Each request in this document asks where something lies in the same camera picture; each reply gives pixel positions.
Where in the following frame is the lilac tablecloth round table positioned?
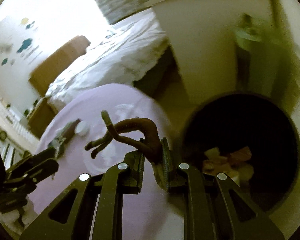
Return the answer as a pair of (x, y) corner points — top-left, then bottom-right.
(29, 83), (184, 239)

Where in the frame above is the wooden bed footboard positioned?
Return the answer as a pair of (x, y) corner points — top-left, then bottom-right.
(27, 36), (90, 139)

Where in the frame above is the bed with white duvet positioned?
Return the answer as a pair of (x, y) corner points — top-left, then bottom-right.
(45, 9), (168, 112)

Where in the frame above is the white round cap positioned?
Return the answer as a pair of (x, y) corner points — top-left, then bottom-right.
(75, 121), (89, 137)

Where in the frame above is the black round trash bin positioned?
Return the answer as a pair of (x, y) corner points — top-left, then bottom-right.
(180, 92), (300, 213)

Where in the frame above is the white bedside cabinet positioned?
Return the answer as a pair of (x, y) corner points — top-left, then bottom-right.
(145, 0), (273, 105)

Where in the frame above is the crumpled grey tissue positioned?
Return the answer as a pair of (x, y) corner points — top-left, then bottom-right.
(48, 119), (81, 159)

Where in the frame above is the green slim appliance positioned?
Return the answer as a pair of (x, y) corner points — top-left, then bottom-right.
(234, 14), (290, 100)

